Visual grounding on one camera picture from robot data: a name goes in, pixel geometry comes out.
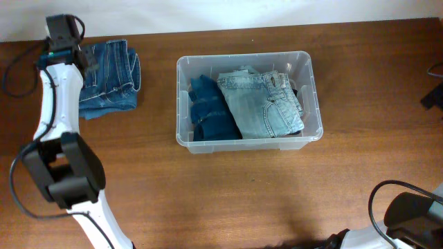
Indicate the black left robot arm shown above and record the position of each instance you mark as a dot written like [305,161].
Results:
[64,168]

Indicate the light blue jeans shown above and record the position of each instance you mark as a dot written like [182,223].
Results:
[261,103]

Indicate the small black garment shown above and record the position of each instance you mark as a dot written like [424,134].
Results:
[300,125]

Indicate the blue garment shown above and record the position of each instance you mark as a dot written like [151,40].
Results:
[209,112]

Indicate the dark blue jeans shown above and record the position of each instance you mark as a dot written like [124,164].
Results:
[114,86]

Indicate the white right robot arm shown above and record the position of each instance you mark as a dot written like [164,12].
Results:
[412,220]

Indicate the clear plastic storage bin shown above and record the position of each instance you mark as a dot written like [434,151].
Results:
[296,64]

